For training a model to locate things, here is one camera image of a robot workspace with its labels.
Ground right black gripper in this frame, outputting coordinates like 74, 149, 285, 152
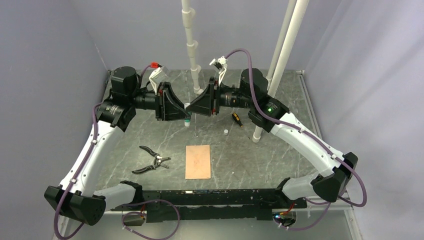
186, 76, 255, 116

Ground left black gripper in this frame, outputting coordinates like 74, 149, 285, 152
129, 82, 192, 122

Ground green white glue stick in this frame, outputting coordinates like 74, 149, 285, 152
184, 102, 192, 128

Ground tan envelope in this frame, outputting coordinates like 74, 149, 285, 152
185, 145, 212, 180

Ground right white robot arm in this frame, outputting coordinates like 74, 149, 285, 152
186, 68, 358, 208

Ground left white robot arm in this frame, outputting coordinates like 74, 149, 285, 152
44, 63, 190, 226

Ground yellow black screwdriver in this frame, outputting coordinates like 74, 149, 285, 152
231, 112, 251, 140

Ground black pliers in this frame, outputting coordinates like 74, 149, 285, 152
131, 145, 172, 175

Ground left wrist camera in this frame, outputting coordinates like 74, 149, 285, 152
149, 62, 168, 93

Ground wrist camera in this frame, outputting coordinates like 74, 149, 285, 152
209, 56, 228, 86
149, 62, 168, 93

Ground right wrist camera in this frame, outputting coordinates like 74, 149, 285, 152
209, 56, 228, 86

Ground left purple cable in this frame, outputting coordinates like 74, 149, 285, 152
53, 64, 181, 240

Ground purple cable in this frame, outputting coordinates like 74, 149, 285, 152
225, 48, 368, 232
53, 64, 181, 240

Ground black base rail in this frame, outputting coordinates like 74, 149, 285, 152
113, 188, 307, 223

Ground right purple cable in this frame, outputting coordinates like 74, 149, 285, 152
225, 48, 368, 232

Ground white PVC pipe frame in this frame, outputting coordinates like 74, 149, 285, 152
180, 0, 311, 144

